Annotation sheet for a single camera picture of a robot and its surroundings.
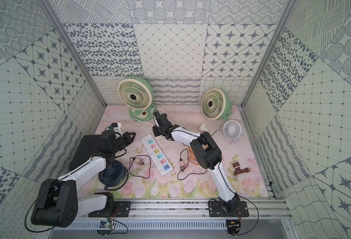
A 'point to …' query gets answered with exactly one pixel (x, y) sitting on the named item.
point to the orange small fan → (192, 158)
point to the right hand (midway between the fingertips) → (157, 128)
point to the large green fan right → (216, 105)
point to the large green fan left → (136, 92)
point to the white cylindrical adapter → (203, 128)
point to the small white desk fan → (232, 130)
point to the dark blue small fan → (114, 177)
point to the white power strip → (157, 154)
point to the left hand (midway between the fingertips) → (133, 130)
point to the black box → (86, 149)
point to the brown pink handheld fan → (237, 171)
